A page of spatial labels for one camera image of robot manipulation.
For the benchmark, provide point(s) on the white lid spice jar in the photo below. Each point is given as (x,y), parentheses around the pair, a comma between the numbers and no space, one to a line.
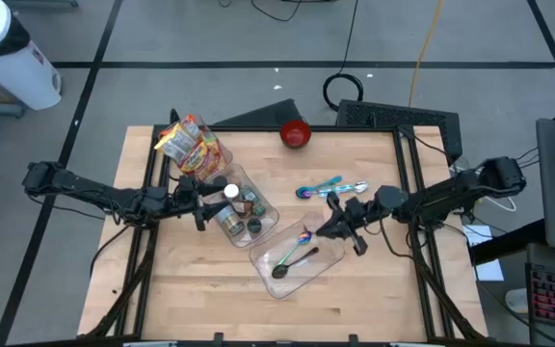
(231,191)

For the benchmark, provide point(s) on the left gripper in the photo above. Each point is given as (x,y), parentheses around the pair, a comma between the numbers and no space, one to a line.
(171,202)

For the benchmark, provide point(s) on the green white noodle packet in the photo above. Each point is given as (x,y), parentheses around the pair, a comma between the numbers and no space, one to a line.
(178,144)

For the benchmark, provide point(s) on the orange label spice jar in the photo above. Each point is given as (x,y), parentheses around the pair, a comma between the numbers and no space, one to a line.
(254,225)

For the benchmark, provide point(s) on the tan lid brown jar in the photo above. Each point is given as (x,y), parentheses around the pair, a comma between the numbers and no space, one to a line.
(231,222)

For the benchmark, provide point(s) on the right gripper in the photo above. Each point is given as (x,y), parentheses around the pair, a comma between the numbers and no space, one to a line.
(378,205)

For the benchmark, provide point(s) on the white paper sheet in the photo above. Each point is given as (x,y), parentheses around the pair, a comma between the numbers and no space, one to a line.
(492,271)

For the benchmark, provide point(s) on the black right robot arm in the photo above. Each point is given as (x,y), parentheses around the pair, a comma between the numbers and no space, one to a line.
(451,190)

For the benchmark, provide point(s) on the yellow snack packet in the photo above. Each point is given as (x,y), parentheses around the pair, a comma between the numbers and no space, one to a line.
(162,142)

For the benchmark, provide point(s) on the black metal spoon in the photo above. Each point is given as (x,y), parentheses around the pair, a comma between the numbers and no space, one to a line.
(279,271)

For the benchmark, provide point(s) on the white trash can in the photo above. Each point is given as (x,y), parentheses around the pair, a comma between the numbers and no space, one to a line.
(17,77)

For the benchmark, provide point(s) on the black aluminium table frame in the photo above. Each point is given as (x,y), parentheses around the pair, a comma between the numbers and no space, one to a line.
(258,128)

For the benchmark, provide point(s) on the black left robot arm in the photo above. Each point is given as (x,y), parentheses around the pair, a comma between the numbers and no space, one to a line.
(89,190)

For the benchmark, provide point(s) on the white computer mouse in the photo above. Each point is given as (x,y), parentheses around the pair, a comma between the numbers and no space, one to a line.
(516,301)

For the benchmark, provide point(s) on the grey keyboard desk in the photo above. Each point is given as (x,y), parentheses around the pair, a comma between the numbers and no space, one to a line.
(547,255)

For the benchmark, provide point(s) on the green lid spice jar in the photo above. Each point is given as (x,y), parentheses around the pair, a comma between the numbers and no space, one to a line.
(249,194)

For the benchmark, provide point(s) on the colourful snack packet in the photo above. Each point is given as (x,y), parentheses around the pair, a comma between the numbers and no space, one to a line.
(193,126)

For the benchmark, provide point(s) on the clear plastic bin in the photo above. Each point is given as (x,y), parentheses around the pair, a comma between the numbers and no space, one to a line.
(212,132)
(268,231)
(301,282)

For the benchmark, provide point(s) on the black angled panel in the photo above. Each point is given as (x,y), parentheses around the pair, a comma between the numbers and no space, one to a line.
(268,115)

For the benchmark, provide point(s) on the red and black bowl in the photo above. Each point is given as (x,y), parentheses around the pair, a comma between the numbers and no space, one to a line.
(295,135)

